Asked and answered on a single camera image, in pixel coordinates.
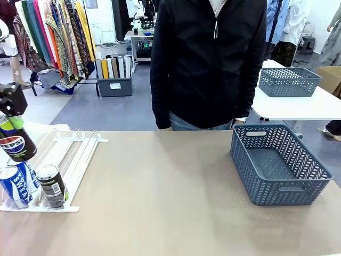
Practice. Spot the person's right forearm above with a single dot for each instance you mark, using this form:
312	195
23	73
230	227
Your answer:
160	106

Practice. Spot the mannequin in grey dress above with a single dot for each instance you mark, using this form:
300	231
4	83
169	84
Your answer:
331	45

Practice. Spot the white plastic sheet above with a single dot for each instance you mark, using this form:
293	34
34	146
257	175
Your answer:
42	126

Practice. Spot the dark plastic stool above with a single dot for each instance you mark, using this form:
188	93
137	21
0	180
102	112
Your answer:
306	45

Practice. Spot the white table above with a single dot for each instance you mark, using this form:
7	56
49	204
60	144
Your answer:
293	106

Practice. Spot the white air purifier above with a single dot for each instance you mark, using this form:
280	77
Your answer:
102	33

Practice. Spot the black can with barcode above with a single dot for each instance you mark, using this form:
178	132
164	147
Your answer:
50	184

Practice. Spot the light blue hanging shirt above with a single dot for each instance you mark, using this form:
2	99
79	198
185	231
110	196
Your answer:
277	18

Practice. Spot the person in black jacket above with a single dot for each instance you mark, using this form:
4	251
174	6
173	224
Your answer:
205	66

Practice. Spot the grey board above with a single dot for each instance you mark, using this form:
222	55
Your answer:
98	68

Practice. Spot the metal workbench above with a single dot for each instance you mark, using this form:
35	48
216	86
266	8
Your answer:
141	48

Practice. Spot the person's left hand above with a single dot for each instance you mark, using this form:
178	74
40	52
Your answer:
239	123

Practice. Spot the black Pepsi can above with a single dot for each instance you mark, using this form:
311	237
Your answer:
18	145

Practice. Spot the brown board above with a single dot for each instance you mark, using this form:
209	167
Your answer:
115	67

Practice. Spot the rack of colourful fabrics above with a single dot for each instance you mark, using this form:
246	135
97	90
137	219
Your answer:
64	37

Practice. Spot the grey storage bin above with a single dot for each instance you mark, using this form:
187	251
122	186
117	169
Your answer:
114	86

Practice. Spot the bystander's foot with shoe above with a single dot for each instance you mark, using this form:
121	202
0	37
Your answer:
333	129

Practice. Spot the white board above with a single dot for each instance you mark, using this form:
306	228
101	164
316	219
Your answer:
121	67
110	68
128	66

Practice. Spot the yellow board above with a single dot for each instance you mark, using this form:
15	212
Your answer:
104	68

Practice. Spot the white hanging shirt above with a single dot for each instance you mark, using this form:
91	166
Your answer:
295	21

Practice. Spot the blue white Pocari Sweat can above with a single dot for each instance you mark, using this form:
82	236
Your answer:
13	186
32	174

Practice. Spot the mannequin with white skirt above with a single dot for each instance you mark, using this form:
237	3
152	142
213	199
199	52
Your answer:
13	45

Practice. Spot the person's left forearm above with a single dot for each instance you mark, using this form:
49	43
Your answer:
251	101

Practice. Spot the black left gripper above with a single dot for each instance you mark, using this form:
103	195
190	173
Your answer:
12	100

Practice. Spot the cardboard box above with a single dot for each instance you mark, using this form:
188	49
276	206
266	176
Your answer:
331	77

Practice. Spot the dark patterned skirt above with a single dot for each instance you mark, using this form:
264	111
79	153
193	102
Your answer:
283	53

